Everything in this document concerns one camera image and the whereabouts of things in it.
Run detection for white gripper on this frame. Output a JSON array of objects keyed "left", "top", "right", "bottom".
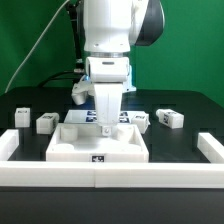
[{"left": 86, "top": 57, "right": 129, "bottom": 136}]

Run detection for white square table top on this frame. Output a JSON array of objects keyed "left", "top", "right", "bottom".
[{"left": 46, "top": 123, "right": 149, "bottom": 163}]

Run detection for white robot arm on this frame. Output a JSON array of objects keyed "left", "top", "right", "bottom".
[{"left": 75, "top": 0, "right": 165, "bottom": 136}]

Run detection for white U-shaped fence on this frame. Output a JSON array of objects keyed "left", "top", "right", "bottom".
[{"left": 0, "top": 129, "right": 224, "bottom": 189}]

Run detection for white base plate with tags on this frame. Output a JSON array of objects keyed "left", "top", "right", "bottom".
[{"left": 64, "top": 110, "right": 148, "bottom": 124}]

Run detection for black cable bundle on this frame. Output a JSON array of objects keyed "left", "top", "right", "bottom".
[{"left": 39, "top": 3, "right": 88, "bottom": 88}]

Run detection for white cable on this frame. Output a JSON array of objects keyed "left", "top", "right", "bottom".
[{"left": 3, "top": 0, "right": 72, "bottom": 94}]

